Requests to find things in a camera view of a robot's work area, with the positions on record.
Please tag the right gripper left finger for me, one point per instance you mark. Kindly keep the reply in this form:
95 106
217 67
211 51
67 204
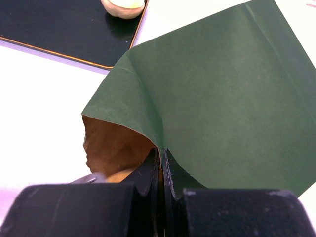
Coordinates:
143 176

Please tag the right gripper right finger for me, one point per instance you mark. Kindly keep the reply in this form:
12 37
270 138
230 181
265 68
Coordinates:
177 182

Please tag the metal tongs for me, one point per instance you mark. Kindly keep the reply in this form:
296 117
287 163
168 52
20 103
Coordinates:
90 178

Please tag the green paper bag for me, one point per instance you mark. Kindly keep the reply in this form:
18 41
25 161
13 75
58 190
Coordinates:
232 96

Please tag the round bun bread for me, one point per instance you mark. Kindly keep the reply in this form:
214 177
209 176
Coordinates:
124 9

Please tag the sliced toast bread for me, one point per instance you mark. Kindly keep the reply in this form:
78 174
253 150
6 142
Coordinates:
119 176

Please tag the dark green tray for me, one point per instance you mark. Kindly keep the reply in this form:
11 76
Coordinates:
79 30

